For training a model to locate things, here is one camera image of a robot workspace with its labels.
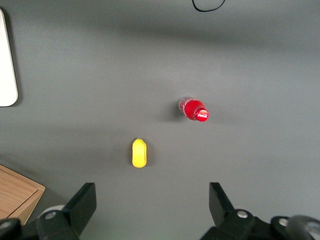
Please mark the wooden box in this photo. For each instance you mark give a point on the wooden box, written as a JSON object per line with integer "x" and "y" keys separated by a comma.
{"x": 15, "y": 192}

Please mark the red cola bottle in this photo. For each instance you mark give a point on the red cola bottle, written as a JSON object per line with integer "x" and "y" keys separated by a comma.
{"x": 193, "y": 108}

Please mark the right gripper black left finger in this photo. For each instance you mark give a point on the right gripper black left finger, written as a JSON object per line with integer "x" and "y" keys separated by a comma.
{"x": 81, "y": 205}

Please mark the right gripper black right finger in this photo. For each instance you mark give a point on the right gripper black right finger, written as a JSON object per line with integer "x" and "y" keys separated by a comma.
{"x": 220, "y": 205}

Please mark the yellow plastic toy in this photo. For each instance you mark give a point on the yellow plastic toy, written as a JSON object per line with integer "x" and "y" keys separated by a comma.
{"x": 139, "y": 153}

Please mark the white tray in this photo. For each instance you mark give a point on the white tray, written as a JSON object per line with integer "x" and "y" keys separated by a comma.
{"x": 6, "y": 62}

